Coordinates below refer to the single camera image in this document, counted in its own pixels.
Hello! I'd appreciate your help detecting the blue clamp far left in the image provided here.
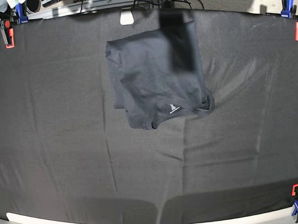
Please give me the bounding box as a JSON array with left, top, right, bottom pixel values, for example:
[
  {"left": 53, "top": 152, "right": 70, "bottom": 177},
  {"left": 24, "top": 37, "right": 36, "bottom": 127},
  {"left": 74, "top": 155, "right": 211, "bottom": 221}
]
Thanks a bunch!
[{"left": 13, "top": 1, "right": 29, "bottom": 25}]

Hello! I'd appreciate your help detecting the red clamp far left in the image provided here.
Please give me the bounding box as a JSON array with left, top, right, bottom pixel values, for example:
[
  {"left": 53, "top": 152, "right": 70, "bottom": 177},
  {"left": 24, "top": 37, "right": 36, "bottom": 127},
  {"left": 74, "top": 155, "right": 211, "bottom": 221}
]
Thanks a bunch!
[{"left": 0, "top": 20, "right": 14, "bottom": 49}]

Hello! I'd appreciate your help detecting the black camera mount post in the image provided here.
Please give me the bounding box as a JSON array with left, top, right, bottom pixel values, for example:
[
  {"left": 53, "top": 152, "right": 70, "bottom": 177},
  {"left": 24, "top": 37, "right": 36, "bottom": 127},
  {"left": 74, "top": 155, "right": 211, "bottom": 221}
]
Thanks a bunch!
[{"left": 159, "top": 9, "right": 195, "bottom": 72}]

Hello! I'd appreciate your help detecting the blue clamp far right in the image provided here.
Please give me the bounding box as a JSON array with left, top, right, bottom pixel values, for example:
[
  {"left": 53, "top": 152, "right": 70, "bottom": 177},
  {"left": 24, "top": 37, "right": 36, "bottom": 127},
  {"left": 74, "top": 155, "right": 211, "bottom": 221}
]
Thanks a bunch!
[{"left": 281, "top": 0, "right": 297, "bottom": 19}]

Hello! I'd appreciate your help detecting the black felt table cover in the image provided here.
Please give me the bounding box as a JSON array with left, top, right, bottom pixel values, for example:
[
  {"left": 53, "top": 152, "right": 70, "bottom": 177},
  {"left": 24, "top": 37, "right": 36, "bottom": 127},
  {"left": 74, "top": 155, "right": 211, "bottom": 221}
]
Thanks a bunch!
[{"left": 0, "top": 9, "right": 298, "bottom": 224}]

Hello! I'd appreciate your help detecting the dark grey t-shirt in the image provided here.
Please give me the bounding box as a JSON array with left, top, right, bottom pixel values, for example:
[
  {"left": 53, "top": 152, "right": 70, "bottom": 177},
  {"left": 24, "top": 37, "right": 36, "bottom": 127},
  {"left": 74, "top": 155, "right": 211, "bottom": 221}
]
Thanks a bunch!
[{"left": 105, "top": 22, "right": 215, "bottom": 130}]

